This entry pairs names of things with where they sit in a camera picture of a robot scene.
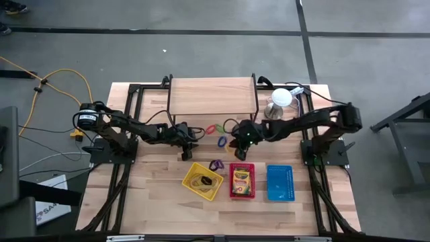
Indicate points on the small black band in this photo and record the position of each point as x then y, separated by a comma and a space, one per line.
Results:
206, 181

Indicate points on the dark grey cabinet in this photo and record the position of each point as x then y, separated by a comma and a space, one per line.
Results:
8, 151

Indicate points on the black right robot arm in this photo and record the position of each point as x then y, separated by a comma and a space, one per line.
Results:
302, 121

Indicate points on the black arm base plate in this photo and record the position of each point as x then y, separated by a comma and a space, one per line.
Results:
100, 156
337, 156

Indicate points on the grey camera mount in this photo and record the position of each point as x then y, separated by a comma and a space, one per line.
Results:
219, 238

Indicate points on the wooden desk shelf riser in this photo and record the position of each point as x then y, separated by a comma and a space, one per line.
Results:
211, 95

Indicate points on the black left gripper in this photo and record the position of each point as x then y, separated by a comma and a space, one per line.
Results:
181, 134

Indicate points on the yellow plastic basket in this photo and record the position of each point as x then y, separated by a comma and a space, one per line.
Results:
195, 169

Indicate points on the red plastic basket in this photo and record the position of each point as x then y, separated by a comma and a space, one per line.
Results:
231, 181

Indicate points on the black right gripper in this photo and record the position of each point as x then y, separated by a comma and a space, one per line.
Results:
242, 138

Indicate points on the black metal cart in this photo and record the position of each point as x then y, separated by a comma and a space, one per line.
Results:
406, 151

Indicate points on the small blue band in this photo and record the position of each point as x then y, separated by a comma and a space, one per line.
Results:
218, 142

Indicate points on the person's shoe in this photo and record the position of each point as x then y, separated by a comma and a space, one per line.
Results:
4, 29
13, 6

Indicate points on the blue plastic basket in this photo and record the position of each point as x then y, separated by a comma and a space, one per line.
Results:
280, 183

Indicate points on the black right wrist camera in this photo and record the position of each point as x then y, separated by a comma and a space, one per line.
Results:
240, 155

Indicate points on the white printed box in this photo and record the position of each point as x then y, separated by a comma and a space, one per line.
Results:
53, 211

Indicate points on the dark grey block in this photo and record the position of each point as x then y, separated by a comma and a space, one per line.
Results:
16, 218

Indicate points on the black padded beam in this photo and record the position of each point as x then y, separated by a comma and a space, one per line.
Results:
50, 193

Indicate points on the silver edge bracket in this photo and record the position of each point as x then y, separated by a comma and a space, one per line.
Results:
125, 238
313, 239

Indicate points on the Crayola crayon box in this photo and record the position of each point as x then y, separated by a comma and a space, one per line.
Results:
242, 181

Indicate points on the black flat floor bar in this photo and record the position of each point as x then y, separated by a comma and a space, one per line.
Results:
16, 74

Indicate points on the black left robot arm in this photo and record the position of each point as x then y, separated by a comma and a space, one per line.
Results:
134, 127

